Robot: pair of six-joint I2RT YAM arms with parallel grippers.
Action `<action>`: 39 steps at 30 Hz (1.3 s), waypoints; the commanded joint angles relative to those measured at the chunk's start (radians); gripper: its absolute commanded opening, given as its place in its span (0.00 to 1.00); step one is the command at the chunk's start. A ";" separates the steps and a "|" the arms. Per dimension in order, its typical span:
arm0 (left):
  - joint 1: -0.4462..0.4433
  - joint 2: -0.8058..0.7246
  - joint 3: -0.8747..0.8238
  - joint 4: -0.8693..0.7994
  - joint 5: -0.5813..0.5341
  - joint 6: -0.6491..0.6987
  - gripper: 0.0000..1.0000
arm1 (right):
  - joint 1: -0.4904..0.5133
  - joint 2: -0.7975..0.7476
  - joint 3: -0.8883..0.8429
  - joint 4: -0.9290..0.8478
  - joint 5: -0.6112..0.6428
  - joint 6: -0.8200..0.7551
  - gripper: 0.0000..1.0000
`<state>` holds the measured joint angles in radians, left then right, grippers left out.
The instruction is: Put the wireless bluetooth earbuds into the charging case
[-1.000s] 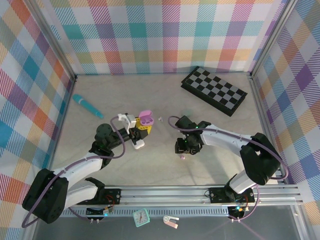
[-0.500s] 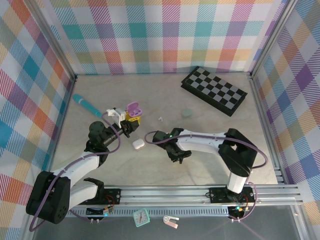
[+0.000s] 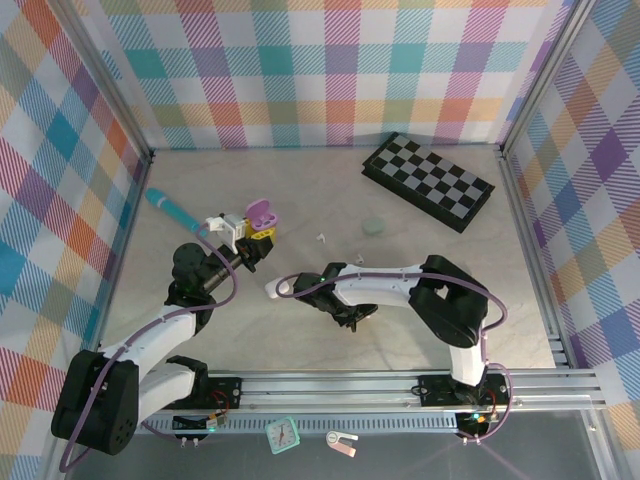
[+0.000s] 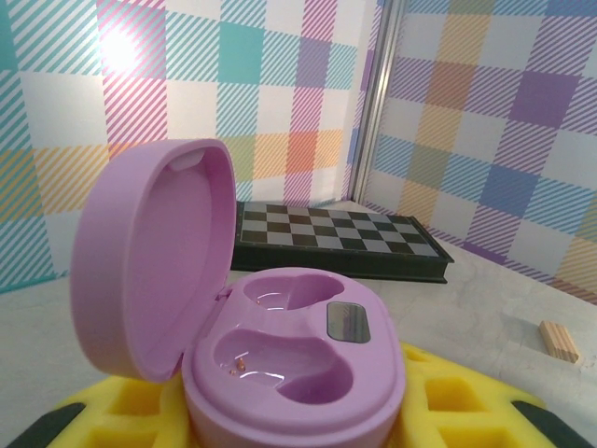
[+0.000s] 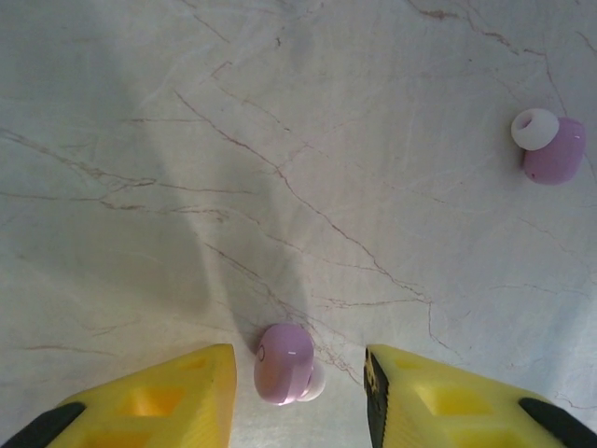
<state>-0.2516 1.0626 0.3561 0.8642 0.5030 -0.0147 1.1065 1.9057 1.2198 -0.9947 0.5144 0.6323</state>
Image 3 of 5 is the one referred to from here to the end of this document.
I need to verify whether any lilac earbud charging case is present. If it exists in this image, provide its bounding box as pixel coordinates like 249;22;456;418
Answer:
245;198;280;232

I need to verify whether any teal marker pen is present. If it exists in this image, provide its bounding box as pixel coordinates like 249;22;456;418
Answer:
144;188;201;232

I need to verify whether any small teal alarm clock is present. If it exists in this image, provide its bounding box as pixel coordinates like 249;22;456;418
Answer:
264;416;301;455

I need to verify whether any black folding chessboard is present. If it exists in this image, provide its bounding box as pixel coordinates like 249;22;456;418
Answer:
361;131;495;235

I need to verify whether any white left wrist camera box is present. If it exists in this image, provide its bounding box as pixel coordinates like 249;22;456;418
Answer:
204;212;247;249

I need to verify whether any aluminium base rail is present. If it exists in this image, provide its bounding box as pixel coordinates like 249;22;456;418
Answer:
207;368;606;416

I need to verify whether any aluminium side rail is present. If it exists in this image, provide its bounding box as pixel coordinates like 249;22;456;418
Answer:
79;149;154;361
497;147;571;371

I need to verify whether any slotted grey cable tray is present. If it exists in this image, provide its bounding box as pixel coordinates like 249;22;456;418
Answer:
142;412;464;434

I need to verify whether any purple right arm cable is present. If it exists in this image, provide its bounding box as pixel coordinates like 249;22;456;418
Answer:
276;269;514;444

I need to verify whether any aluminium frame post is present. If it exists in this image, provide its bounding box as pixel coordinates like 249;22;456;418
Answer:
499;0;589;154
62;0;154;159

